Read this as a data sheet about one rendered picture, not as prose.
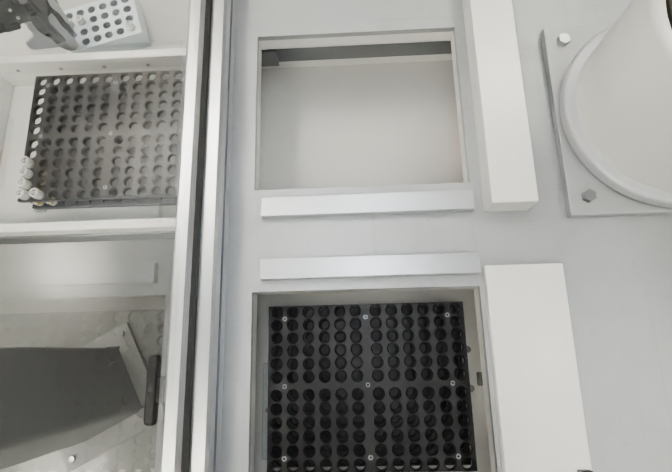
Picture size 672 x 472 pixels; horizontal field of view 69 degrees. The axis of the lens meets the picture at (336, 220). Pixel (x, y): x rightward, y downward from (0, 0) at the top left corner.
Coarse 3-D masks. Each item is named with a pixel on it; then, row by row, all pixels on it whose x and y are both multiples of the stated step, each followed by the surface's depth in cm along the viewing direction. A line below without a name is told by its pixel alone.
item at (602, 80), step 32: (640, 0) 42; (544, 32) 58; (576, 32) 57; (608, 32) 49; (640, 32) 41; (576, 64) 54; (608, 64) 46; (640, 64) 42; (576, 96) 53; (608, 96) 47; (640, 96) 43; (576, 128) 53; (608, 128) 48; (640, 128) 45; (576, 160) 54; (608, 160) 51; (640, 160) 48; (576, 192) 53; (608, 192) 52; (640, 192) 50
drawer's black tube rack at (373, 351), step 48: (288, 336) 56; (336, 336) 59; (384, 336) 55; (432, 336) 55; (288, 384) 54; (336, 384) 54; (384, 384) 54; (432, 384) 54; (288, 432) 53; (336, 432) 53; (384, 432) 56; (432, 432) 55
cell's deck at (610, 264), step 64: (256, 0) 62; (320, 0) 62; (384, 0) 61; (448, 0) 61; (512, 0) 60; (576, 0) 60; (256, 64) 60; (256, 128) 58; (256, 192) 56; (320, 192) 55; (384, 192) 55; (256, 256) 54; (320, 256) 53; (512, 256) 52; (576, 256) 52; (640, 256) 52; (256, 320) 54; (576, 320) 50; (640, 320) 50; (640, 384) 49; (640, 448) 47
